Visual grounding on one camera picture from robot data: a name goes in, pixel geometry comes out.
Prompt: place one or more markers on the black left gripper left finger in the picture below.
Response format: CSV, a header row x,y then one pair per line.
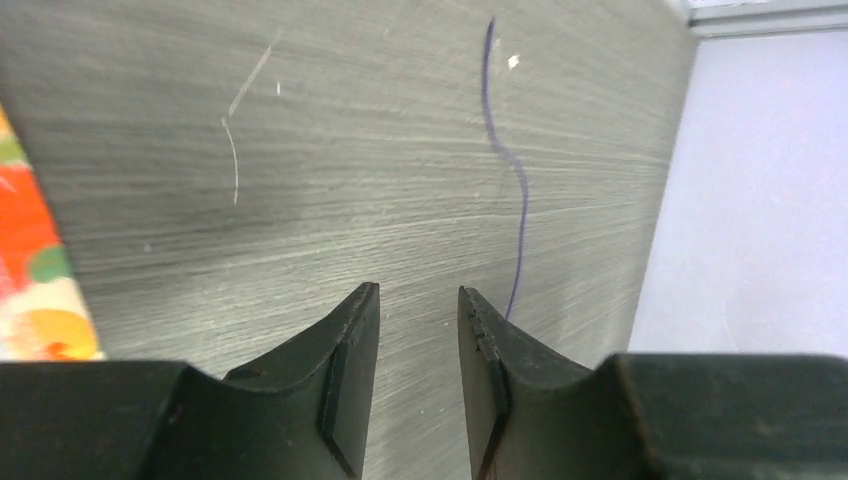
x,y
299,411

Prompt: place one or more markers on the floral orange cloth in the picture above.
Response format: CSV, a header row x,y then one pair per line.
x,y
44,316

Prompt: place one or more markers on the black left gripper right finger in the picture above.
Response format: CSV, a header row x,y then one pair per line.
x,y
532,413

